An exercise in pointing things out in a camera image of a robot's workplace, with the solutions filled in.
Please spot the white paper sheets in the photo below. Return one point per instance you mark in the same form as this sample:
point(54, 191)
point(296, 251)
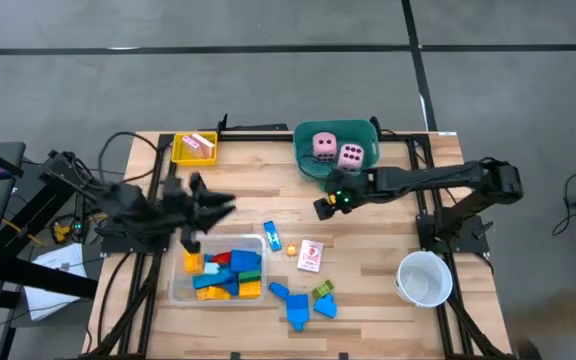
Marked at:
point(53, 305)

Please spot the blue two-stud toy block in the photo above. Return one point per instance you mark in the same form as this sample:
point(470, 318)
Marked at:
point(325, 306)

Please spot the small orange cube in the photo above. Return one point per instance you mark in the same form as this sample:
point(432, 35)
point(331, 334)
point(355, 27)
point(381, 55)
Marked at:
point(291, 249)

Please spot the blue single-stud toy block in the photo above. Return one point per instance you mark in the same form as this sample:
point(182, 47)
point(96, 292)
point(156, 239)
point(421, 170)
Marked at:
point(297, 307)

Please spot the black aluminium table frame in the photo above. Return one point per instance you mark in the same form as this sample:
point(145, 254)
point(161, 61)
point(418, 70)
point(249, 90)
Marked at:
point(248, 136)

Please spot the lime green toy block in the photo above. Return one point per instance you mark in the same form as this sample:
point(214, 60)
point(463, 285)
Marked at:
point(322, 289)

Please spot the black stand base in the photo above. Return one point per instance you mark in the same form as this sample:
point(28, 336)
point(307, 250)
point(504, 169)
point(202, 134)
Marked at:
point(43, 282)

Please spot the person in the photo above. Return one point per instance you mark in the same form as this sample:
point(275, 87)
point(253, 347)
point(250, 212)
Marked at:
point(558, 310)

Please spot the red toy block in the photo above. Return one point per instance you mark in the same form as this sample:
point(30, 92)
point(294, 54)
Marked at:
point(223, 258)

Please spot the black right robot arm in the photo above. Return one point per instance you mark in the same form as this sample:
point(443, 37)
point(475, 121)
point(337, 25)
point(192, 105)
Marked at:
point(443, 177)

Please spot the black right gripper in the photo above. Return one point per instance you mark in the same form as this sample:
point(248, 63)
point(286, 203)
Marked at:
point(348, 187)

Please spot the clear plastic container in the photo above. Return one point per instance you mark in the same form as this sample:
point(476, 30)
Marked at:
point(178, 295)

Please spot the teal plastic bin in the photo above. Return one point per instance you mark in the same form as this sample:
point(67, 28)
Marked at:
point(368, 135)

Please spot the large yellow toy block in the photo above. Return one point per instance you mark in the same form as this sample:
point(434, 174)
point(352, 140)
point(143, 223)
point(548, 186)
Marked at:
point(249, 290)

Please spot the yellow plastic basket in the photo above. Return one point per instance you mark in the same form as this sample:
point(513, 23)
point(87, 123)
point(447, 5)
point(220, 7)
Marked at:
point(180, 161)

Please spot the blue patterned rectangular toy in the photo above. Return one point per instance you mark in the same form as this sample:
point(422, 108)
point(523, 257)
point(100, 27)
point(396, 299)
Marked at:
point(272, 236)

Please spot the small yellow toy block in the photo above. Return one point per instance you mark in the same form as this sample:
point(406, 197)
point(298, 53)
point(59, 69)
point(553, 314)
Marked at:
point(193, 262)

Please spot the long blue toy block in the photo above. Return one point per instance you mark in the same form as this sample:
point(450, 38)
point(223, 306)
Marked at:
point(210, 280)

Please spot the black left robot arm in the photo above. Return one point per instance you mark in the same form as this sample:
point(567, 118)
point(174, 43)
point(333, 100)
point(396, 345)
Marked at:
point(123, 202)

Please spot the small blue toy block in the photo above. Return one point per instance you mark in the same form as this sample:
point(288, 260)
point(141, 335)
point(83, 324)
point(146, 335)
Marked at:
point(231, 288)
point(278, 290)

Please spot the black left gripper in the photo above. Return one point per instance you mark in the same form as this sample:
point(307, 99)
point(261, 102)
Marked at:
point(188, 210)

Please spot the pink foam die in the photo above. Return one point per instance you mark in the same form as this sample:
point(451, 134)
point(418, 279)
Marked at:
point(324, 145)
point(350, 157)

